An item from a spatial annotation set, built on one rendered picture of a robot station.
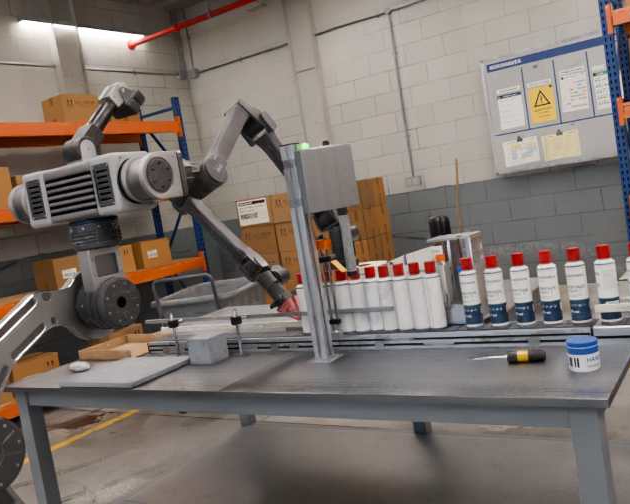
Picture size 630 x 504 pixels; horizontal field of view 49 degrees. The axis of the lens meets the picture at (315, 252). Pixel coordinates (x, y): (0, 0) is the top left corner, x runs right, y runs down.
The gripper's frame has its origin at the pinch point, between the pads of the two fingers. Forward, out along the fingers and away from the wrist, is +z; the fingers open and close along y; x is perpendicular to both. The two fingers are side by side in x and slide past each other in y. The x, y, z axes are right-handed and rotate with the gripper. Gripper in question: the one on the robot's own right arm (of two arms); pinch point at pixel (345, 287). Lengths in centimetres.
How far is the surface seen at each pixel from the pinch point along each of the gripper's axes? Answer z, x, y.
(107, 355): 18, 20, 100
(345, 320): 9.3, 8.9, -3.6
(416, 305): 5.3, 8.4, -29.0
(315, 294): -2.3, 22.7, -2.9
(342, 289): -0.8, 8.6, -4.0
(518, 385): 17, 44, -69
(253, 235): 0, -281, 257
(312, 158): -42.9, 21.1, -8.2
